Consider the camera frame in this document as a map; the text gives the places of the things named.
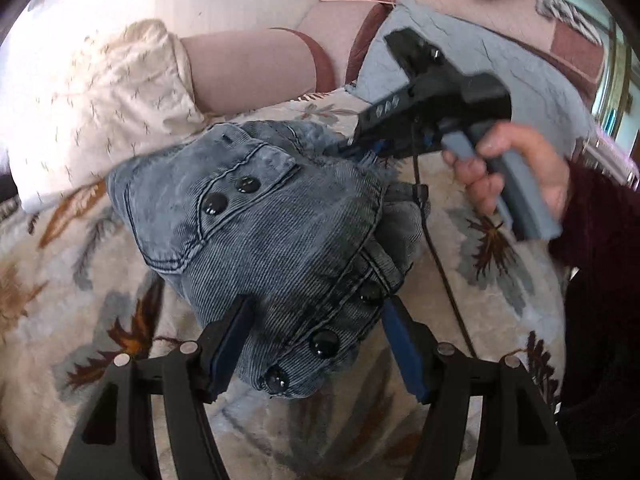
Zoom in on light blue pillow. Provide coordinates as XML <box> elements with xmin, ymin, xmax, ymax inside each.
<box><xmin>349</xmin><ymin>0</ymin><xmax>598</xmax><ymax>155</ymax></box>

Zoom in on black cable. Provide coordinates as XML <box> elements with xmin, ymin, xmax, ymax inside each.
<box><xmin>409</xmin><ymin>114</ymin><xmax>478</xmax><ymax>361</ymax></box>

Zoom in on leaf pattern bed blanket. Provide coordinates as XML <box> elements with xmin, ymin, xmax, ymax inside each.
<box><xmin>0</xmin><ymin>84</ymin><xmax>576</xmax><ymax>480</ymax></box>

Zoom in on person right hand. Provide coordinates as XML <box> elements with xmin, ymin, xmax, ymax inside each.
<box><xmin>442</xmin><ymin>122</ymin><xmax>570</xmax><ymax>222</ymax></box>

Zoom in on pink bolster cushion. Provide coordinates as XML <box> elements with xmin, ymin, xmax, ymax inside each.
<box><xmin>181</xmin><ymin>28</ymin><xmax>337</xmax><ymax>115</ymax></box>

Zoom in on white patterned pillow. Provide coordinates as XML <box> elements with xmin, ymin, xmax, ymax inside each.
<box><xmin>1</xmin><ymin>20</ymin><xmax>205</xmax><ymax>214</ymax></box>

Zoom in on blue denim pants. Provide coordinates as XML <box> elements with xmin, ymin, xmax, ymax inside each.
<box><xmin>106</xmin><ymin>122</ymin><xmax>430</xmax><ymax>398</ymax></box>

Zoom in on pink padded headboard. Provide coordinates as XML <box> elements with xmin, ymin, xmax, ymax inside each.
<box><xmin>297</xmin><ymin>0</ymin><xmax>605</xmax><ymax>105</ymax></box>

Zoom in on dark red sleeve forearm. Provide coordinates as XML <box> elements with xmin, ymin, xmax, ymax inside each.
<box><xmin>549</xmin><ymin>162</ymin><xmax>639</xmax><ymax>296</ymax></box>

